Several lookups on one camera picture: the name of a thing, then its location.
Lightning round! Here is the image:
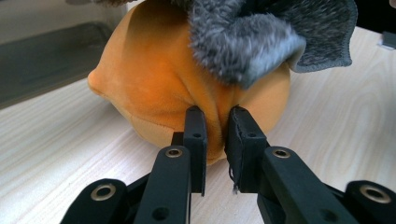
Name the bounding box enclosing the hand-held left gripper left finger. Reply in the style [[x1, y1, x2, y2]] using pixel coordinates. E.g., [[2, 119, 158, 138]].
[[134, 105, 209, 224]]

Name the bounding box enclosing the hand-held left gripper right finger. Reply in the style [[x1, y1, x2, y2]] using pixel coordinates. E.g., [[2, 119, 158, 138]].
[[225, 105, 359, 224]]

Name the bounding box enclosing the orange plush toy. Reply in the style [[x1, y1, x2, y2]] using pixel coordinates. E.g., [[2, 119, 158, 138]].
[[87, 0, 292, 166]]

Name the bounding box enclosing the grey fluffy cloth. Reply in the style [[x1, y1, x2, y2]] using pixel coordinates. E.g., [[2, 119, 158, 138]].
[[64, 0, 359, 90]]

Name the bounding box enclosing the grey transparent storage box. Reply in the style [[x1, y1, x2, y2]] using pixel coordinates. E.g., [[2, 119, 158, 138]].
[[0, 21, 118, 110]]

